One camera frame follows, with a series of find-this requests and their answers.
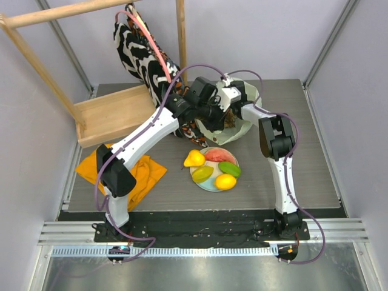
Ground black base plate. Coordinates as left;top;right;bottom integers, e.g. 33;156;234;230
92;210;310;249

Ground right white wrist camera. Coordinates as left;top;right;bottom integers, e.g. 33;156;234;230
221;76;233;87

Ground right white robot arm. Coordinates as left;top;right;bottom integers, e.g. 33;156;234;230
230;79;302;239

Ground yellow fake lemon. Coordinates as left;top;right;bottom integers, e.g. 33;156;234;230
214;173;237;191

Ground wooden rack frame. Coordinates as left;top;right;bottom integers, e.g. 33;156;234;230
0;0;187;128

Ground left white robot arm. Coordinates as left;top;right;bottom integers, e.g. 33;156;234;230
96;75;232;242

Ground green avocado print plastic bag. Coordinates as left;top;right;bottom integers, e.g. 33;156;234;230
195;77;262;146

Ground yellow fake pear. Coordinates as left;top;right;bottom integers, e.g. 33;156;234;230
183;149;206;167

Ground cream and blue ceramic plate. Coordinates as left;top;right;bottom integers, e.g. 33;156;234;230
190;147;239;192

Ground wooden tray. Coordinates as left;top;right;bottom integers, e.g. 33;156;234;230
75;85;155;148

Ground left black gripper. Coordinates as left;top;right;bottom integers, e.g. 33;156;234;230
196;97;231;134

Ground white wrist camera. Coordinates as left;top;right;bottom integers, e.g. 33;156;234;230
218;87;241;112
221;76;233;87

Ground zebra print tote bag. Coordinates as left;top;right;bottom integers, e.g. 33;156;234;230
113;3;208;148

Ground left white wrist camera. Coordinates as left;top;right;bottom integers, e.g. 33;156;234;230
218;87;241;112

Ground orange cloth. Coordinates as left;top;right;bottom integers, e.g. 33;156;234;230
75;150;167;212

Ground green fake fruit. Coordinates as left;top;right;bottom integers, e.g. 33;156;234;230
218;161;241;178

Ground white slotted cable duct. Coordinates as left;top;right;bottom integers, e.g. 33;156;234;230
51;245;278;258

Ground red fake watermelon slice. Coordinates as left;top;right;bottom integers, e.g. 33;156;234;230
204;147;236;164

